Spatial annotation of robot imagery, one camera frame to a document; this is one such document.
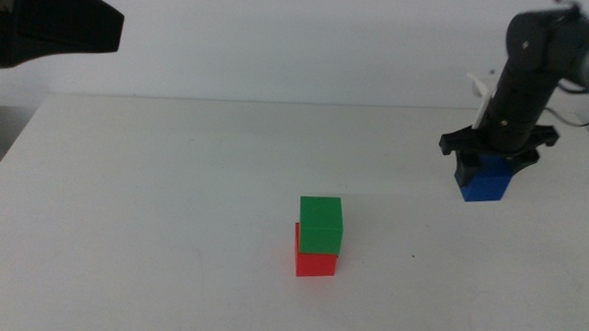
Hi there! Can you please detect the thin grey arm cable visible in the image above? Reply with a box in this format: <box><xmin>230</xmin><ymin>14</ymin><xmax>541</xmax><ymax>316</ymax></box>
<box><xmin>542</xmin><ymin>78</ymin><xmax>589</xmax><ymax>130</ymax></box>

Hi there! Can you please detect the green cube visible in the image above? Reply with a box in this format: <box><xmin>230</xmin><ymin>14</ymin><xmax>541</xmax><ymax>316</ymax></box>
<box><xmin>297</xmin><ymin>195</ymin><xmax>346</xmax><ymax>256</ymax></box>

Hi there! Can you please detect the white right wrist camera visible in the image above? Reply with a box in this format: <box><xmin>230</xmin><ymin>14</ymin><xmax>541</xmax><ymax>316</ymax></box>
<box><xmin>463</xmin><ymin>72</ymin><xmax>499</xmax><ymax>132</ymax></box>

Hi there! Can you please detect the red cube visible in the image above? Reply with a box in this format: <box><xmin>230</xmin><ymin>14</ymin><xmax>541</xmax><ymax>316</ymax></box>
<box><xmin>293</xmin><ymin>222</ymin><xmax>340</xmax><ymax>279</ymax></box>

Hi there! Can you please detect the blue cube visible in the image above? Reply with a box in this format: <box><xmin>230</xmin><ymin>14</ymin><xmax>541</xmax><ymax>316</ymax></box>
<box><xmin>457</xmin><ymin>153</ymin><xmax>515</xmax><ymax>204</ymax></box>

